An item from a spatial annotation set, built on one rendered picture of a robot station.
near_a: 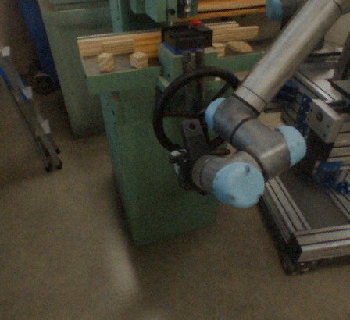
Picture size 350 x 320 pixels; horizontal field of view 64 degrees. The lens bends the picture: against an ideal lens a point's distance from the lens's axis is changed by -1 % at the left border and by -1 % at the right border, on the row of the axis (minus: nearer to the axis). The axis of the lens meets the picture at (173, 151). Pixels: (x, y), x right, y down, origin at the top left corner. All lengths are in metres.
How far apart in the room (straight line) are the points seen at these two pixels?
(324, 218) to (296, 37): 1.00
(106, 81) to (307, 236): 1.00
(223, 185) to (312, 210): 1.04
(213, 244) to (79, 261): 0.65
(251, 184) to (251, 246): 1.06
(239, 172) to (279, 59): 0.26
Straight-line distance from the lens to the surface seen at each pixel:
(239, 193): 0.47
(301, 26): 0.64
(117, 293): 1.38
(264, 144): 0.53
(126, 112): 0.95
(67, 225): 1.65
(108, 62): 0.89
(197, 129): 0.65
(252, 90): 0.60
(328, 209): 1.52
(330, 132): 1.03
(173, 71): 0.83
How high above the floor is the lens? 1.23
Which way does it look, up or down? 38 degrees down
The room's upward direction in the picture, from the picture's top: straight up
